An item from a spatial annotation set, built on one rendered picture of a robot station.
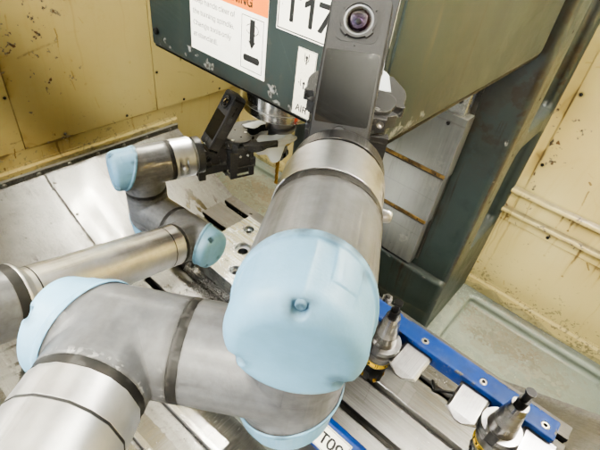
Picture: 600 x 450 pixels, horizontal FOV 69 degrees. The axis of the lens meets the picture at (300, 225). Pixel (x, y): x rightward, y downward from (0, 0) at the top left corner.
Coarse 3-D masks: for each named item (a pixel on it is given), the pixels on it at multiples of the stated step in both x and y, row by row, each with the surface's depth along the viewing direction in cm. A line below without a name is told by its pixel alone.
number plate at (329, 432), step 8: (328, 432) 92; (336, 432) 92; (320, 440) 93; (328, 440) 92; (336, 440) 91; (344, 440) 91; (320, 448) 92; (328, 448) 92; (336, 448) 91; (344, 448) 90
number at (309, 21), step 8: (304, 0) 50; (312, 0) 49; (320, 0) 48; (328, 0) 48; (304, 8) 50; (312, 8) 50; (320, 8) 49; (328, 8) 48; (304, 16) 51; (312, 16) 50; (320, 16) 49; (328, 16) 49; (304, 24) 51; (312, 24) 50; (320, 24) 50; (304, 32) 52; (312, 32) 51; (320, 32) 50
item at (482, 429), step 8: (488, 408) 70; (496, 408) 70; (480, 416) 70; (480, 424) 68; (480, 432) 69; (488, 432) 68; (520, 432) 68; (480, 440) 68; (488, 440) 68; (496, 440) 67; (504, 440) 66; (512, 440) 67; (520, 440) 67; (496, 448) 67; (504, 448) 66; (512, 448) 66
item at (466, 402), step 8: (464, 384) 74; (456, 392) 73; (464, 392) 73; (472, 392) 73; (448, 400) 72; (456, 400) 72; (464, 400) 72; (472, 400) 72; (480, 400) 72; (488, 400) 72; (448, 408) 71; (456, 408) 71; (464, 408) 71; (472, 408) 71; (480, 408) 71; (456, 416) 70; (464, 416) 70; (472, 416) 70; (464, 424) 69; (472, 424) 69
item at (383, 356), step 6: (372, 342) 77; (396, 342) 78; (372, 348) 78; (378, 348) 77; (396, 348) 77; (378, 354) 76; (384, 354) 76; (390, 354) 76; (378, 360) 77; (384, 360) 77
